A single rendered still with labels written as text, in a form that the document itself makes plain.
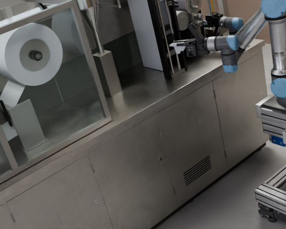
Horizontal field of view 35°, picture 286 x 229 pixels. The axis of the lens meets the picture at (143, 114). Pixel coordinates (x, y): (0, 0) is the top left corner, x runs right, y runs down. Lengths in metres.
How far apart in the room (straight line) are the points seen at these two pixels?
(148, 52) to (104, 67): 0.42
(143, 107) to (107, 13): 0.79
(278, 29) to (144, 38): 1.11
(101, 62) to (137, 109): 0.40
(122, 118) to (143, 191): 0.52
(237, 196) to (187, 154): 0.51
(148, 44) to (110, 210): 1.12
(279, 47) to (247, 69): 0.96
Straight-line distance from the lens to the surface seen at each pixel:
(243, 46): 2.45
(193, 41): 2.38
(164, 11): 2.82
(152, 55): 3.05
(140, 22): 3.02
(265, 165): 3.48
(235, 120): 3.21
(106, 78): 2.81
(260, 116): 2.67
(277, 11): 2.17
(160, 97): 2.66
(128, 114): 2.55
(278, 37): 2.24
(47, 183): 2.40
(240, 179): 3.37
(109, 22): 3.09
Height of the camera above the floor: 2.00
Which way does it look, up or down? 26 degrees down
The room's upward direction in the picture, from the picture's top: 15 degrees counter-clockwise
